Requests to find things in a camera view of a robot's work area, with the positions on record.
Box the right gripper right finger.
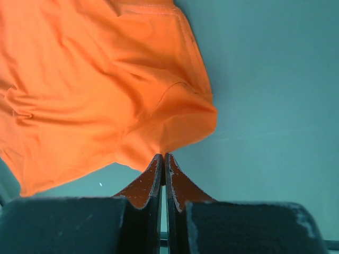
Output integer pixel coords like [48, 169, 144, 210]
[164, 153, 328, 253]

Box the orange t shirt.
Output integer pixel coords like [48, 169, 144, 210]
[1, 1, 217, 197]

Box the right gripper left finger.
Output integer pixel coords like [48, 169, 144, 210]
[1, 155, 163, 253]

